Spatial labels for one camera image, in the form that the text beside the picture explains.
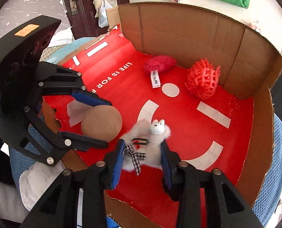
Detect white plastic bag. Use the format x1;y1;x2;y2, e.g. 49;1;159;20
98;0;113;28

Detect red mesh bath pouf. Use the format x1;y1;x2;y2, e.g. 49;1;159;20
184;59;221;99

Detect tan round sponge puff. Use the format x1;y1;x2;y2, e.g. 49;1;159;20
81;105;122;142

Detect teal pillow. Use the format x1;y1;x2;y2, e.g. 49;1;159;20
45;37;95;64

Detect blue knitted blanket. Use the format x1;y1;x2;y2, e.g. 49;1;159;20
9;115;282;226

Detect white plush lamb toy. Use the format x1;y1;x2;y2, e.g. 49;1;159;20
121;120;171;175

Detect white tissue pack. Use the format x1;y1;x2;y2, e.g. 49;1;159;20
19;161;65;211

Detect red lined cardboard box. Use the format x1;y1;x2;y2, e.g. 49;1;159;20
41;2;282;228

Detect dark brown door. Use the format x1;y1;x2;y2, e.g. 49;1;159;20
59;0;130;40

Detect white sachet packet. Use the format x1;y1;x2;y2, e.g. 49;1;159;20
66;100;91;127

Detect red knitted toy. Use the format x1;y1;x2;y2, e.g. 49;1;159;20
144;55;177;73

